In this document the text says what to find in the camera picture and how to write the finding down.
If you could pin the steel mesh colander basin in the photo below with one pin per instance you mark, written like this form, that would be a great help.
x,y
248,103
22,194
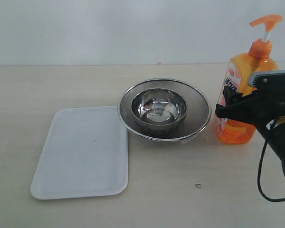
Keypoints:
x,y
198,115

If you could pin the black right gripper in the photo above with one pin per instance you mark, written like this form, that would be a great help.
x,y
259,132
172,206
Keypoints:
x,y
260,107

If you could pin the small stainless steel bowl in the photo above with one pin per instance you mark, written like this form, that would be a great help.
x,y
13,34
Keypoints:
x,y
159,109

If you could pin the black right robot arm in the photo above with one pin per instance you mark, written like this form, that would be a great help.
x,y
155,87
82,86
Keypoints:
x,y
275,136

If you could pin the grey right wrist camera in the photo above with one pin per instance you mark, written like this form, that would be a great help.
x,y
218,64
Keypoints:
x,y
266,77

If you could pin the orange pump soap bottle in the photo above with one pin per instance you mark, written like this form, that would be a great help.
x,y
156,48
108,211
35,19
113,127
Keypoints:
x,y
239,69

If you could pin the white rectangular plastic tray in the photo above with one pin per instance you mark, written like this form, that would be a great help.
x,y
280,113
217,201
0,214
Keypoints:
x,y
85,154

